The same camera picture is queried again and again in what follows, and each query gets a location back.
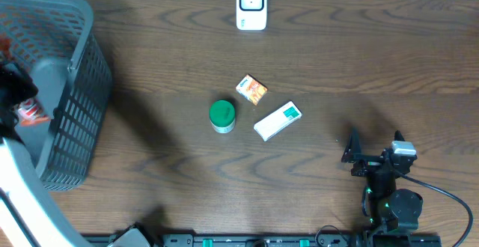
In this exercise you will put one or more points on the small orange box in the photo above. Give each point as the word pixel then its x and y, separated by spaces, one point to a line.
pixel 251 89

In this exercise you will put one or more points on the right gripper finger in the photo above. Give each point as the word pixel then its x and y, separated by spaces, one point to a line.
pixel 398 136
pixel 352 151

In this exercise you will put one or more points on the green lidded jar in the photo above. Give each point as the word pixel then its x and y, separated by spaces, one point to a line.
pixel 222 116

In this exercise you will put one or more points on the white green box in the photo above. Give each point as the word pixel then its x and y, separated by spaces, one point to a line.
pixel 277 121

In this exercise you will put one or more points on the black mounting rail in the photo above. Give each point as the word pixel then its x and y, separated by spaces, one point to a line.
pixel 327 240

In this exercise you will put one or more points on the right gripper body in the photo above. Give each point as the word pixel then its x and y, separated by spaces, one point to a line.
pixel 367 168

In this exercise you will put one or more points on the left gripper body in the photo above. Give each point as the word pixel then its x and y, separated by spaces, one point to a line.
pixel 10 90

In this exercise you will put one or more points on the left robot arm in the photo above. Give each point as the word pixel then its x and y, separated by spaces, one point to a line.
pixel 29 216

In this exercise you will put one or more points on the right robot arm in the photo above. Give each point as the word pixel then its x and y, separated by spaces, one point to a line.
pixel 390 210

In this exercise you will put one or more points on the grey plastic basket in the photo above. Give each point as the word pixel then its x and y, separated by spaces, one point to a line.
pixel 53 41

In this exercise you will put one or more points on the white barcode scanner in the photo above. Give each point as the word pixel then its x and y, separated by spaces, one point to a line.
pixel 251 15

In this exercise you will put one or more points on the orange snack bar wrapper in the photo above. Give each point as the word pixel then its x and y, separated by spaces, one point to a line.
pixel 31 113

